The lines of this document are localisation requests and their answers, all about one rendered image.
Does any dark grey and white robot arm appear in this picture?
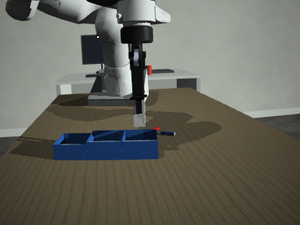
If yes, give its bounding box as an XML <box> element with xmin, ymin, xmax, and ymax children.
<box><xmin>6</xmin><ymin>0</ymin><xmax>170</xmax><ymax>97</ymax></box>

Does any blue three-compartment bin rack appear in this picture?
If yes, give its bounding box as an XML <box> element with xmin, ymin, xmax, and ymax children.
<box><xmin>52</xmin><ymin>129</ymin><xmax>158</xmax><ymax>160</ymax></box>

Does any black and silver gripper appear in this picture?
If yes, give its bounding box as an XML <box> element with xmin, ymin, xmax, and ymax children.
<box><xmin>121</xmin><ymin>26</ymin><xmax>153</xmax><ymax>127</ymax></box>

